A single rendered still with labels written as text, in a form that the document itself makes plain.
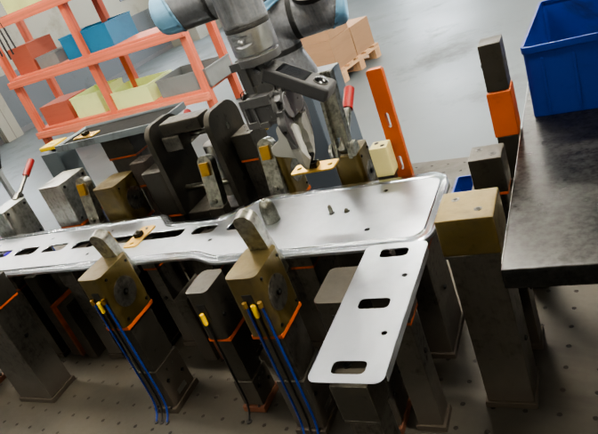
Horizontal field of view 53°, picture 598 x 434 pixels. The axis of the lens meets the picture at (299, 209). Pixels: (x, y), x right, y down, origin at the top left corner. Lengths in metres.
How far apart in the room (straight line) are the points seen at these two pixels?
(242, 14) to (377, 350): 0.54
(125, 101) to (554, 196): 6.36
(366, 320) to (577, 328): 0.49
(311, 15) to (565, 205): 0.89
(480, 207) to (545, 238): 0.09
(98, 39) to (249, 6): 6.02
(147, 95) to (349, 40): 2.29
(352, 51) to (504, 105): 4.91
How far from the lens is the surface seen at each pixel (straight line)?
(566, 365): 1.12
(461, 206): 0.87
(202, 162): 1.33
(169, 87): 6.59
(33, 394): 1.63
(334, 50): 5.73
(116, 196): 1.51
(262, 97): 0.99
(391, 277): 0.87
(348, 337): 0.79
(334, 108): 1.17
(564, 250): 0.79
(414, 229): 0.96
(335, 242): 1.00
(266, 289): 0.93
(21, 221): 1.86
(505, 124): 1.10
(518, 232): 0.84
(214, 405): 1.28
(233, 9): 0.96
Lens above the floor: 1.48
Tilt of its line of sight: 25 degrees down
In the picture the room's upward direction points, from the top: 22 degrees counter-clockwise
